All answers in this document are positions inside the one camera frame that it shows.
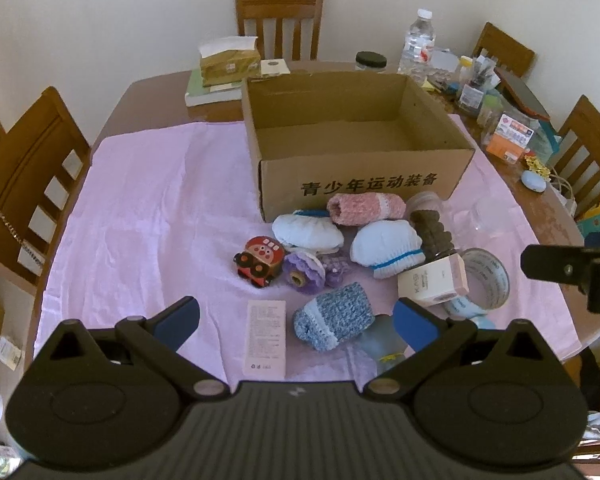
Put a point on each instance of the wooden chair far right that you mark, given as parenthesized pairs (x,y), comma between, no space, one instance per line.
(511,54)

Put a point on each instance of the blue grey knitted sock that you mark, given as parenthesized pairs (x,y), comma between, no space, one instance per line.
(334,317)

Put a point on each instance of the clear jar with brown sock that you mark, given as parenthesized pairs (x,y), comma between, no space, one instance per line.
(428,216)

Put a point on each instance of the KASI pink white box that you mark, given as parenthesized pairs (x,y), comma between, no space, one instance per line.
(435,282)

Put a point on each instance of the brown cardboard box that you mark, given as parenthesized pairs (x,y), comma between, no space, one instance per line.
(315,135)

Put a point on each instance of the brown tablet lid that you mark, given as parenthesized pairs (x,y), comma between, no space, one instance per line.
(516,91)

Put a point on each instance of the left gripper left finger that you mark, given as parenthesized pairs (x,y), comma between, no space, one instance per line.
(155,341)

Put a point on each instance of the red bear toy car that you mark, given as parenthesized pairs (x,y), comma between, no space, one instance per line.
(261,260)

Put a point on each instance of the wooden chair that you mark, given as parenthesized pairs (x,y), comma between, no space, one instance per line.
(32,155)
(298,14)
(511,54)
(578,157)

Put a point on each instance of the orange label plastic container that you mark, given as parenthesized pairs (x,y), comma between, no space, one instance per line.
(508,137)

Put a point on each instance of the clear pen holder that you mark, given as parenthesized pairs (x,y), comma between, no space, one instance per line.
(471,93)

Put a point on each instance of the tissue box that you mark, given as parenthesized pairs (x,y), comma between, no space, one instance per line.
(229,59)

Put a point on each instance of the clear tape roll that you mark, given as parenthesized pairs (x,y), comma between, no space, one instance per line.
(488,285)

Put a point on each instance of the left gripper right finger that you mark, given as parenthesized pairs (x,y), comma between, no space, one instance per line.
(434,341)

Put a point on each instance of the white sock blue stripe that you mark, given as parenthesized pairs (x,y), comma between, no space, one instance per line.
(387,248)

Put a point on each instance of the water bottle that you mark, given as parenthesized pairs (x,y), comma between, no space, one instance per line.
(418,47)

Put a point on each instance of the wooden chair left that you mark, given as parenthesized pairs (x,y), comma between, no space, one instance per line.
(32,155)

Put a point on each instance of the light blue pebble object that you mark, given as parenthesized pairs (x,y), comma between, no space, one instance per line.
(533,181)

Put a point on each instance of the wooden chair back middle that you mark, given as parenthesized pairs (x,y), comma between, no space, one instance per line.
(298,14)

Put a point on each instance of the pink knitted sock roll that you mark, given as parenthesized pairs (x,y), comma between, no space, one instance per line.
(365,208)

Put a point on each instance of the yellow sticky notes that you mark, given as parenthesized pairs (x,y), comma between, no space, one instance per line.
(429,86)

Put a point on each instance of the purple crochet flower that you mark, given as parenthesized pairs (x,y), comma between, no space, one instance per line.
(310,274)

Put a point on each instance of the gold ornament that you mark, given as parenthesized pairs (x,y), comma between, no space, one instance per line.
(536,166)

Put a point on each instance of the black lid glass jar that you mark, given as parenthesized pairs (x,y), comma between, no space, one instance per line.
(370,61)

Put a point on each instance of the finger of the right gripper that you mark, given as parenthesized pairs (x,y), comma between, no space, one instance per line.
(555,264)

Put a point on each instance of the long pink box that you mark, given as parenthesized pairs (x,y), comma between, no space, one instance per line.
(265,349)

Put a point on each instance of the pink tablecloth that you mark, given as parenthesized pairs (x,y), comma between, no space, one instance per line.
(163,212)

